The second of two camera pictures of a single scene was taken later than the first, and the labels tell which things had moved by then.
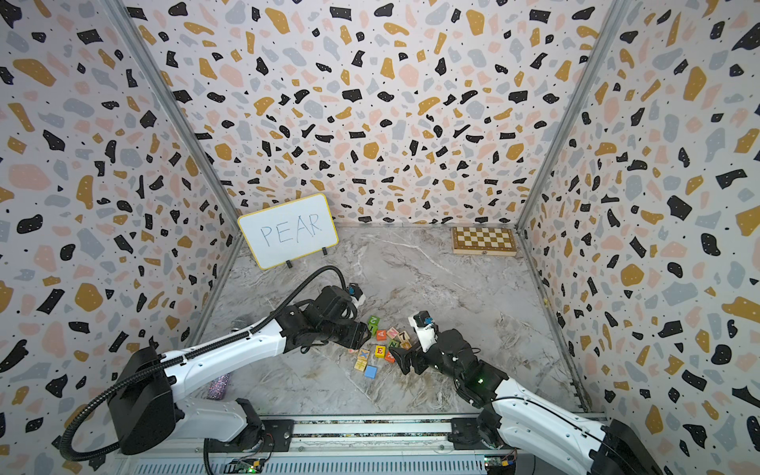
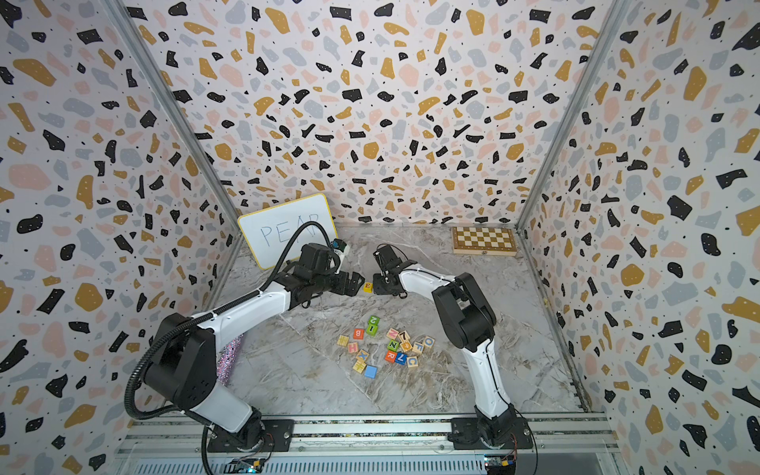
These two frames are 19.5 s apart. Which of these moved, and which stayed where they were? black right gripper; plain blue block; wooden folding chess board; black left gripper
Moved: black right gripper; black left gripper
Stayed: plain blue block; wooden folding chess board
